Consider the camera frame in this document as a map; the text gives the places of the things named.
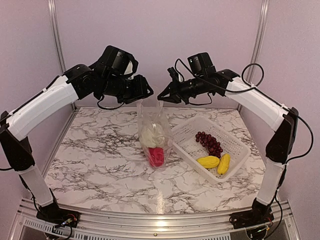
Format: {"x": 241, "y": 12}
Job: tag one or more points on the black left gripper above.
{"x": 140, "y": 91}

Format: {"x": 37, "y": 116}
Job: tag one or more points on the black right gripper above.
{"x": 175, "y": 88}

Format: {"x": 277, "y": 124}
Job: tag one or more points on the clear zip top bag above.
{"x": 155, "y": 114}

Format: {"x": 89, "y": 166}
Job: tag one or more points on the white toy cauliflower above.
{"x": 152, "y": 136}

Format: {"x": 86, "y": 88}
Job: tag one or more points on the red toy bell pepper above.
{"x": 156, "y": 156}

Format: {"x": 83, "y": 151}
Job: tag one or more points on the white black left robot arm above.
{"x": 113, "y": 74}

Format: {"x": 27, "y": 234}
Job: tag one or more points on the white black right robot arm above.
{"x": 281, "y": 120}

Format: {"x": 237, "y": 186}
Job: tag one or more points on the white plastic mesh basket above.
{"x": 189, "y": 150}

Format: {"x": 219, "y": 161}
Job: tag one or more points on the dark red toy grapes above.
{"x": 210, "y": 143}

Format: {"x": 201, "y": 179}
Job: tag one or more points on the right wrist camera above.
{"x": 175, "y": 75}

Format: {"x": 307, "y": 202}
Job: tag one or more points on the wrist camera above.
{"x": 131, "y": 68}
{"x": 175, "y": 75}

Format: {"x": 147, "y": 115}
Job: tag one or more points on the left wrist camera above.
{"x": 131, "y": 68}

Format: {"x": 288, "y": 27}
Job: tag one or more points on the right aluminium frame post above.
{"x": 261, "y": 29}

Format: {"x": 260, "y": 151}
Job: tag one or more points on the aluminium frame post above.
{"x": 261, "y": 29}
{"x": 56, "y": 35}

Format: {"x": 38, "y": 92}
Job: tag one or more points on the left aluminium frame post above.
{"x": 56, "y": 35}

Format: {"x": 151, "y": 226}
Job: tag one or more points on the aluminium front rail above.
{"x": 108, "y": 225}

